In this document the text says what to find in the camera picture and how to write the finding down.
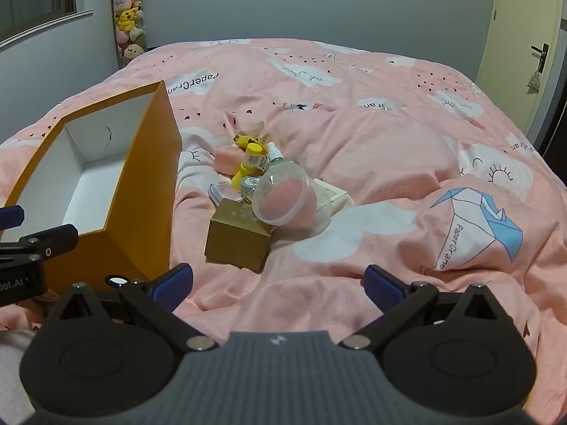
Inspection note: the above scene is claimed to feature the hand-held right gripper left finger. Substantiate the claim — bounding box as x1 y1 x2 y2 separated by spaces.
44 262 219 355

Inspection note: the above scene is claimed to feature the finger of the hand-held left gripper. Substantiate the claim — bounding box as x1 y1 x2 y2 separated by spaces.
0 224 80 267
0 205 26 232

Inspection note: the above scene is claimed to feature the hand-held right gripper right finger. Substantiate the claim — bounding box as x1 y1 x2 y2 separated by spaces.
339 264 512 351

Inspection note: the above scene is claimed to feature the small gold box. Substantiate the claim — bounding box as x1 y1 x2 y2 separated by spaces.
204 198 274 274

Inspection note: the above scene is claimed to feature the orange cardboard box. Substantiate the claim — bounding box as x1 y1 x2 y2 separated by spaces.
4 80 183 304

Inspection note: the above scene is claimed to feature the white printed leaflet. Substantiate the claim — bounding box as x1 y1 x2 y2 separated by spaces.
312 178 355 213

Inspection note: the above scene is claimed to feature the pink makeup sponge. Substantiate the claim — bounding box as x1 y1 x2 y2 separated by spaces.
260 181 318 227

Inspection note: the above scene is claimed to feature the small silver-lidded jar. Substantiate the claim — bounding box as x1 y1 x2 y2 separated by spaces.
240 176 263 198

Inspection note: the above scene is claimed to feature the yellow tube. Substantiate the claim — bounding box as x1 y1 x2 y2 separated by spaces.
231 165 256 191

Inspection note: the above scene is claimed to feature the clear plastic container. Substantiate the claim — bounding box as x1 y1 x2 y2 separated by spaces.
252 166 334 237

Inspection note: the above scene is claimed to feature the pink rectangular box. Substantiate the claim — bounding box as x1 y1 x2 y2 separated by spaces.
214 145 249 177

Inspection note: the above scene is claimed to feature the yellow-capped small bottle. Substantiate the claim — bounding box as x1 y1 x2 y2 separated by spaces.
241 142 263 171

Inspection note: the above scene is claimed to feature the white spray bottle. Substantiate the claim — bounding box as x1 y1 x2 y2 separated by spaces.
264 141 290 174

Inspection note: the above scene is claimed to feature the pink printed blanket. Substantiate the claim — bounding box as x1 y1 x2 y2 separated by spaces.
0 38 567 425

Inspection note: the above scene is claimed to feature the shelf of plush toys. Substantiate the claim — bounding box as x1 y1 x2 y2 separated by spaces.
108 0 149 70

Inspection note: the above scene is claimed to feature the cream door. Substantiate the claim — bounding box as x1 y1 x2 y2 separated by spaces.
476 0 565 136

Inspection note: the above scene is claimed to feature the black door handle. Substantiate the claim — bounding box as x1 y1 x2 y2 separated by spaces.
530 43 550 72

